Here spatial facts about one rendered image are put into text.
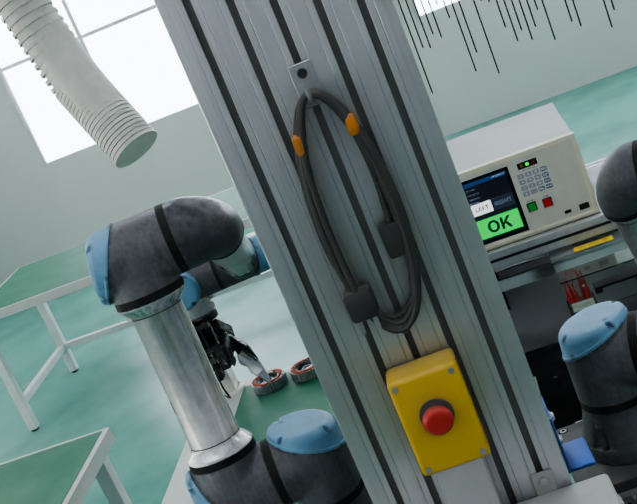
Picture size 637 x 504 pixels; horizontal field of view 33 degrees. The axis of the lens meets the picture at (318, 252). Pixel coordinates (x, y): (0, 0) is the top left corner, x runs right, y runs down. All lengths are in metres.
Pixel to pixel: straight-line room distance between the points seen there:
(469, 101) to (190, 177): 2.44
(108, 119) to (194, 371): 1.70
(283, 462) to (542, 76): 7.40
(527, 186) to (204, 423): 1.17
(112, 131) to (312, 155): 2.10
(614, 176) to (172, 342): 0.86
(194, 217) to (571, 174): 1.19
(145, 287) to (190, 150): 7.55
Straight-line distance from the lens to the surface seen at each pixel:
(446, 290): 1.30
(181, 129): 9.18
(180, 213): 1.67
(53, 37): 3.42
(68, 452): 3.64
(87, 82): 3.37
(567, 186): 2.62
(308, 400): 3.16
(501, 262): 2.63
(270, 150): 1.25
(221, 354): 2.21
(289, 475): 1.76
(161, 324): 1.71
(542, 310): 2.85
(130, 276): 1.68
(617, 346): 1.72
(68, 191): 9.57
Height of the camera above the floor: 1.98
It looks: 16 degrees down
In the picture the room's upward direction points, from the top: 23 degrees counter-clockwise
